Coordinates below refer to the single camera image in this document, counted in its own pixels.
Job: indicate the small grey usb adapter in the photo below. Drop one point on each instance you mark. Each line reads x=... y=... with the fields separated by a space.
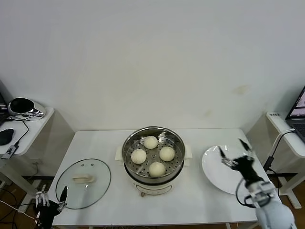
x=9 y=150

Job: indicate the black computer mouse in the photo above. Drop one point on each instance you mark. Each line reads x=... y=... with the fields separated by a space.
x=6 y=137

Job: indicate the small printed label sticker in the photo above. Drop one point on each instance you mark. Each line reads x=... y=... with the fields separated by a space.
x=274 y=114

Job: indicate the shiny chrome rounded device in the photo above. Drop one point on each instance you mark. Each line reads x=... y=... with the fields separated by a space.
x=19 y=106

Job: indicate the white steamed baozi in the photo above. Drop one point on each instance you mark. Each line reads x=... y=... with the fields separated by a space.
x=150 y=142
x=157 y=169
x=167 y=153
x=138 y=156

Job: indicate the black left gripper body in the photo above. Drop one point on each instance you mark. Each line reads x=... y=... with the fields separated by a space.
x=46 y=212

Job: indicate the round white plate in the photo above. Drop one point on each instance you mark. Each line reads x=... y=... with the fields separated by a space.
x=214 y=171

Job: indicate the stainless steel steamer basket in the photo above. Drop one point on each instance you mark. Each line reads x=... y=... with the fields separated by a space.
x=177 y=145

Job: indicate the white side table with label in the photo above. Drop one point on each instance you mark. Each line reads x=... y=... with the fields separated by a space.
x=276 y=124

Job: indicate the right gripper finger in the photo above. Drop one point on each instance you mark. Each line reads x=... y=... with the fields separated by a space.
x=227 y=162
x=249 y=153

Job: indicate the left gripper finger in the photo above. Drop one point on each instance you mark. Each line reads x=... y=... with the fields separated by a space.
x=42 y=199
x=63 y=199

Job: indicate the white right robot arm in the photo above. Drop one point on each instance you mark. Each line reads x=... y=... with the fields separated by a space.
x=274 y=214

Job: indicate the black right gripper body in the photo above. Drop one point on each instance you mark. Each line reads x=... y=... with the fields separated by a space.
x=246 y=169

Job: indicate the dark laptop beside chrome device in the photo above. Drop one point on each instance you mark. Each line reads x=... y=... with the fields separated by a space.
x=2 y=107

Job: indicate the white side table with mouse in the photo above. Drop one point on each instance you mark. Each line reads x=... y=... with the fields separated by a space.
x=35 y=128

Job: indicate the round glass pot lid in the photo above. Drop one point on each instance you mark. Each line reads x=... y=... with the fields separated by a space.
x=95 y=167

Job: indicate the grey laptop with bright screen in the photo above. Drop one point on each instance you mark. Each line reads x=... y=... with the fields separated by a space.
x=297 y=124

